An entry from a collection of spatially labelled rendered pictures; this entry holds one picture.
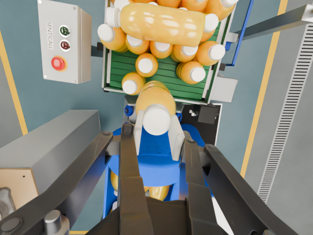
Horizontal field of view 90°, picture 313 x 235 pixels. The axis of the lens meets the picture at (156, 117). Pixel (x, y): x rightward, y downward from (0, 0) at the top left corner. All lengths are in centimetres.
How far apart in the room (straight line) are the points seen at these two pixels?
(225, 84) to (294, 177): 208
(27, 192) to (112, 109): 102
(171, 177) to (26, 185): 68
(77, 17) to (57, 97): 142
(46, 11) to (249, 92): 170
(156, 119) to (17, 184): 83
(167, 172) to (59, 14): 50
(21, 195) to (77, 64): 68
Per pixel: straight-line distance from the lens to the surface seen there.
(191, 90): 70
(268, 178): 251
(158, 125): 21
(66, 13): 54
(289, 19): 66
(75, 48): 52
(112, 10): 43
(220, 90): 78
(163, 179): 45
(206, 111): 63
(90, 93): 172
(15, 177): 94
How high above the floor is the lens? 157
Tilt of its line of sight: 71 degrees down
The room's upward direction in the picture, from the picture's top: 178 degrees clockwise
